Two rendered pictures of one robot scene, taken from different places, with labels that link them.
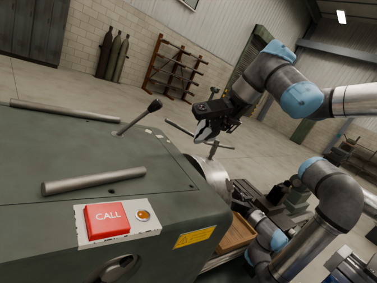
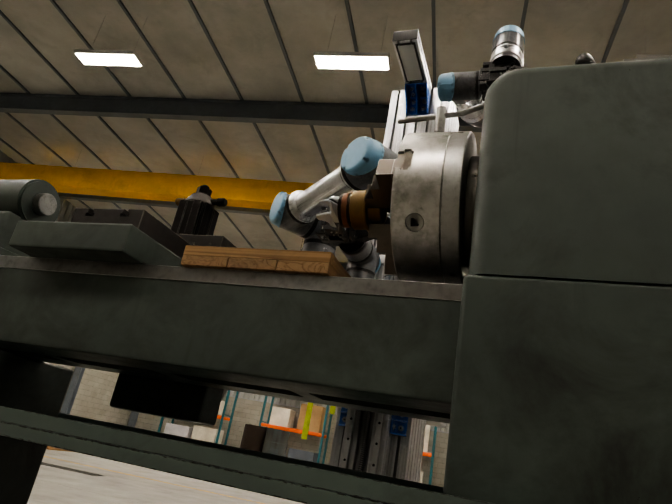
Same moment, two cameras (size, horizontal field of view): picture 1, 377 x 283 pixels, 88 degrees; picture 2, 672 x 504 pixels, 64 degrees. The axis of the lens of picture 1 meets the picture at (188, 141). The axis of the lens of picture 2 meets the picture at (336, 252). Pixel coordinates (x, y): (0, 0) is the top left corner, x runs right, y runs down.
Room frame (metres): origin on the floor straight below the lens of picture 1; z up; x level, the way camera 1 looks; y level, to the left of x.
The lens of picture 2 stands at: (1.30, 0.70, 0.58)
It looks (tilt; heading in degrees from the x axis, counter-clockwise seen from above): 21 degrees up; 244
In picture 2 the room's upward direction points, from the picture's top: 11 degrees clockwise
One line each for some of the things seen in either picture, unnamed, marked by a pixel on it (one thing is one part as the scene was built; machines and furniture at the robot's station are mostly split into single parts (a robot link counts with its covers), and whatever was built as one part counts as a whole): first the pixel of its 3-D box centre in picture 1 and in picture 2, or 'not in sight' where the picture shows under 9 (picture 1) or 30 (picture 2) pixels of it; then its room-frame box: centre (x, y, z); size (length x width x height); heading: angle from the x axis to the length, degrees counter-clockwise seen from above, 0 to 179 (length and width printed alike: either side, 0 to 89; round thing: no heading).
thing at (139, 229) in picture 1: (115, 228); not in sight; (0.26, 0.05, 1.23); 0.13 x 0.08 x 0.06; 133
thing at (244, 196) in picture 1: (244, 204); (342, 230); (0.79, -0.35, 1.08); 0.12 x 0.09 x 0.08; 42
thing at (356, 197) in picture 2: not in sight; (362, 210); (0.81, -0.22, 1.08); 0.09 x 0.09 x 0.09; 43
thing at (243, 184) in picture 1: (259, 202); (165, 258); (1.12, -0.58, 0.95); 0.43 x 0.18 x 0.04; 43
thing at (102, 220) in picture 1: (106, 220); not in sight; (0.24, 0.07, 1.26); 0.06 x 0.06 x 0.02; 43
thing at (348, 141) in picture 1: (334, 154); not in sight; (7.62, -5.26, 0.82); 2.22 x 0.91 x 1.64; 140
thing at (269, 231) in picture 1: (270, 234); (363, 257); (0.66, -0.45, 1.08); 0.11 x 0.08 x 0.09; 42
